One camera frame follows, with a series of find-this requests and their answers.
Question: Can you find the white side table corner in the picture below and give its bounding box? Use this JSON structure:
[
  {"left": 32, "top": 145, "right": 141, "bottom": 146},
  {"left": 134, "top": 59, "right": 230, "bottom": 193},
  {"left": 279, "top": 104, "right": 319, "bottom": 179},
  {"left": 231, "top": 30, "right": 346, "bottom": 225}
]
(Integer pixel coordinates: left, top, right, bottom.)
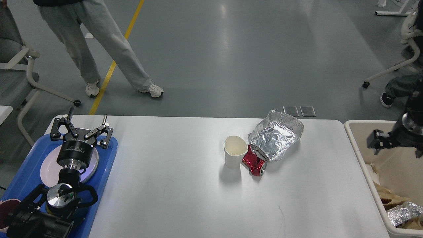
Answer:
[{"left": 0, "top": 105, "right": 13, "bottom": 125}]

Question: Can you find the blue plastic tray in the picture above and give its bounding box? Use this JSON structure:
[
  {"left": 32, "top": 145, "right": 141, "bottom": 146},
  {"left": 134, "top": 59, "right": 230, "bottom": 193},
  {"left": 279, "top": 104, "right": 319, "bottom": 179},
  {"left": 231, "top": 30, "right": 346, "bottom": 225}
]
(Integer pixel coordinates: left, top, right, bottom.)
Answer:
[{"left": 1, "top": 135, "right": 118, "bottom": 238}]

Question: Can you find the foil bowl with paper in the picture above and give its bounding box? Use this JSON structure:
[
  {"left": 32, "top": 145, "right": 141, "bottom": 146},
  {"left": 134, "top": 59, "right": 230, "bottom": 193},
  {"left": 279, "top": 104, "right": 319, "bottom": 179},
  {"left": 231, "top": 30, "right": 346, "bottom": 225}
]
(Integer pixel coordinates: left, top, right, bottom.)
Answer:
[{"left": 386, "top": 201, "right": 423, "bottom": 227}]

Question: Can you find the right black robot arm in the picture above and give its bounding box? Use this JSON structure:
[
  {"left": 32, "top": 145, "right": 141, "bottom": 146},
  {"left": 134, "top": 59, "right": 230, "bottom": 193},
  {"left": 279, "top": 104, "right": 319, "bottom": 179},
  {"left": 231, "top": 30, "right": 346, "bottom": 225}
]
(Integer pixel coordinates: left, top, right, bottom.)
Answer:
[{"left": 366, "top": 90, "right": 423, "bottom": 158}]

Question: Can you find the beige plastic bin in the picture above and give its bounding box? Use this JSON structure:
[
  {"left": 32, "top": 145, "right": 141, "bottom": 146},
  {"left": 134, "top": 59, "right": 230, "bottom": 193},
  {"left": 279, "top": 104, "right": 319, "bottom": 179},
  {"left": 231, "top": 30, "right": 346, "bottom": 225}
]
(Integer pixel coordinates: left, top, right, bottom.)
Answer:
[{"left": 344, "top": 120, "right": 423, "bottom": 238}]

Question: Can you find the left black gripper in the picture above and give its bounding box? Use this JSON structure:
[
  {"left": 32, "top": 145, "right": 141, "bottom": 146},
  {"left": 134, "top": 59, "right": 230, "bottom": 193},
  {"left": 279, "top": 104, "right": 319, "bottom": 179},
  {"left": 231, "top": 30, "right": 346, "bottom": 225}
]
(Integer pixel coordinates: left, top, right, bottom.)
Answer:
[{"left": 50, "top": 108, "right": 114, "bottom": 170}]

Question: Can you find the crushed red soda can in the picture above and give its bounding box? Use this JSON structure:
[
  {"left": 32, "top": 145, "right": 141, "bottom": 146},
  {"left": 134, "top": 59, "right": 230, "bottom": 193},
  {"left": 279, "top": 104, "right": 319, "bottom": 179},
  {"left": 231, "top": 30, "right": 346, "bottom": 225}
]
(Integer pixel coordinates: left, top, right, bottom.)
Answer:
[{"left": 241, "top": 145, "right": 267, "bottom": 177}]

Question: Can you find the floor outlet plate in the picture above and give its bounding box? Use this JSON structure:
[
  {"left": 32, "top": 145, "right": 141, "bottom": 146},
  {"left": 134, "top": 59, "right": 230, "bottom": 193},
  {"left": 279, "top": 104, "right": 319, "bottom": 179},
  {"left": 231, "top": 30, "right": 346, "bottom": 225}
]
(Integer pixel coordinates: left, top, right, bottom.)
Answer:
[
  {"left": 283, "top": 106, "right": 300, "bottom": 117},
  {"left": 300, "top": 106, "right": 316, "bottom": 117}
]

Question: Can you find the brown paper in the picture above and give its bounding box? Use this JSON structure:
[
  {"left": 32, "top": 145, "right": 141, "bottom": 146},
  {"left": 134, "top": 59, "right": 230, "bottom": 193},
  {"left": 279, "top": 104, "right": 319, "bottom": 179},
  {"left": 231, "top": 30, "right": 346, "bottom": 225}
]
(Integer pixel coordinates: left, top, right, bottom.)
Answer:
[{"left": 373, "top": 182, "right": 411, "bottom": 210}]

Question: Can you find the pink mug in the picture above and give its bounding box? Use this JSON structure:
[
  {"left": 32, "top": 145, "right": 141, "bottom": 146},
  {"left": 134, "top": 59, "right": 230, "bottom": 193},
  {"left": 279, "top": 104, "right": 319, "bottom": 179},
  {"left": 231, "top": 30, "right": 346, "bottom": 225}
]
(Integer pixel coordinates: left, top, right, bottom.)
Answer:
[{"left": 0, "top": 199, "right": 21, "bottom": 232}]

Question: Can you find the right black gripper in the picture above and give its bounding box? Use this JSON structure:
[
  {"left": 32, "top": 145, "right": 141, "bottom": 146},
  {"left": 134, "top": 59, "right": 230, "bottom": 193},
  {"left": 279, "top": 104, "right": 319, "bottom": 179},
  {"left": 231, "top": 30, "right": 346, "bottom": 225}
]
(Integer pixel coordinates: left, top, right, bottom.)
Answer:
[{"left": 366, "top": 112, "right": 423, "bottom": 159}]

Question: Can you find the white office chair right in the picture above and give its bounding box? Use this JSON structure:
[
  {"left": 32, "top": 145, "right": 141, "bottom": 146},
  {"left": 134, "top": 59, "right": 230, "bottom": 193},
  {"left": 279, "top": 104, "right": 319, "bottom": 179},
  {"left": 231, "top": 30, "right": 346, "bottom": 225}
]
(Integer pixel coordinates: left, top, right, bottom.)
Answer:
[{"left": 361, "top": 9, "right": 422, "bottom": 89}]

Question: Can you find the person in grey trousers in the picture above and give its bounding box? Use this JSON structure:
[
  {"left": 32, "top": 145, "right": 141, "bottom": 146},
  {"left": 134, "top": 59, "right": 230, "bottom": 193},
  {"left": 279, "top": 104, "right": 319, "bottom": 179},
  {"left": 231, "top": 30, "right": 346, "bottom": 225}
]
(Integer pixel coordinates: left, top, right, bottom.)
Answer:
[{"left": 33, "top": 0, "right": 164, "bottom": 98}]

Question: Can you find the aluminium foil sheet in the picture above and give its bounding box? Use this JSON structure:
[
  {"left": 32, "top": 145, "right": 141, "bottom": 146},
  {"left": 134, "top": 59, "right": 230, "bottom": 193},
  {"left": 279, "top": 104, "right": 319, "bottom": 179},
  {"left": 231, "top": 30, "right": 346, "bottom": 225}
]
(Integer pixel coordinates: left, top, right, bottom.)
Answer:
[{"left": 248, "top": 109, "right": 304, "bottom": 162}]

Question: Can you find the pink plate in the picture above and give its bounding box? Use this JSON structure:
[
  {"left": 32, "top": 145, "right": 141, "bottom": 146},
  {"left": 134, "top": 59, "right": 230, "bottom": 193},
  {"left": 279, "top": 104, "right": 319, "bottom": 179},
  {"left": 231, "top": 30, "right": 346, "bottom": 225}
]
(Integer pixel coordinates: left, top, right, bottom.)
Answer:
[{"left": 40, "top": 144, "right": 99, "bottom": 187}]

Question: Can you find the left floor outlet plate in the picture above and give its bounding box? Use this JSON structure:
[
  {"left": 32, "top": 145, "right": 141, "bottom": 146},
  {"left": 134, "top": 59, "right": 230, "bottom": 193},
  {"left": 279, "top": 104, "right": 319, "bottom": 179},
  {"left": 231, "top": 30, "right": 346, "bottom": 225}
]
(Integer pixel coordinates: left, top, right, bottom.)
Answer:
[{"left": 283, "top": 106, "right": 300, "bottom": 117}]

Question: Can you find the grey office chair left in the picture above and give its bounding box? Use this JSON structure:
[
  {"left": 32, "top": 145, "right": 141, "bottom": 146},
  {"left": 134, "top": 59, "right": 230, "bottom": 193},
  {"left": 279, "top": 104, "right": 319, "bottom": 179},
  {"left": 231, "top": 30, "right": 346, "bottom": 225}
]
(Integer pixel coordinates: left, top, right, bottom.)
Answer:
[{"left": 0, "top": 6, "right": 81, "bottom": 146}]

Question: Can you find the right floor outlet plate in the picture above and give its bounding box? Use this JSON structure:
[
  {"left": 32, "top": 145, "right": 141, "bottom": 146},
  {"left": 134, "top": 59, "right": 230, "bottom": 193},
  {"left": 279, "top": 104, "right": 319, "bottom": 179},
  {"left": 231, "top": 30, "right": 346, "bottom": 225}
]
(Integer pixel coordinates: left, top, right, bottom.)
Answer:
[{"left": 300, "top": 106, "right": 316, "bottom": 117}]

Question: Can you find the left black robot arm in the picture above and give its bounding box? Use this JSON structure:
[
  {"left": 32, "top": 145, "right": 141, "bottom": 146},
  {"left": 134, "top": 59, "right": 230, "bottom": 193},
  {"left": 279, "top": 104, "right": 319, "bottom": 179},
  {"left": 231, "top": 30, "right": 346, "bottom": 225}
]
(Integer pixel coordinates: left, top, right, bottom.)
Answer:
[{"left": 1, "top": 109, "right": 117, "bottom": 238}]

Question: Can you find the white paper cup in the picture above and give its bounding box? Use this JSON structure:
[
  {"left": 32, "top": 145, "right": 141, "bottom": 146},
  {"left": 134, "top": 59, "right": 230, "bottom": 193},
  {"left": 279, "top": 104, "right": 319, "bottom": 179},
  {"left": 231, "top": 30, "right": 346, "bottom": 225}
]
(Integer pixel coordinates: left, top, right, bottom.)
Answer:
[{"left": 224, "top": 136, "right": 248, "bottom": 169}]

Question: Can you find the white table leg far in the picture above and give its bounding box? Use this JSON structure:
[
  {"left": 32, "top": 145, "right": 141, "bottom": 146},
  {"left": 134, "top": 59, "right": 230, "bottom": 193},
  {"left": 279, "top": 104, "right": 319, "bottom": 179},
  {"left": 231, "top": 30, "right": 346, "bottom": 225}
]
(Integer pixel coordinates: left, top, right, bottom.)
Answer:
[{"left": 375, "top": 0, "right": 419, "bottom": 16}]

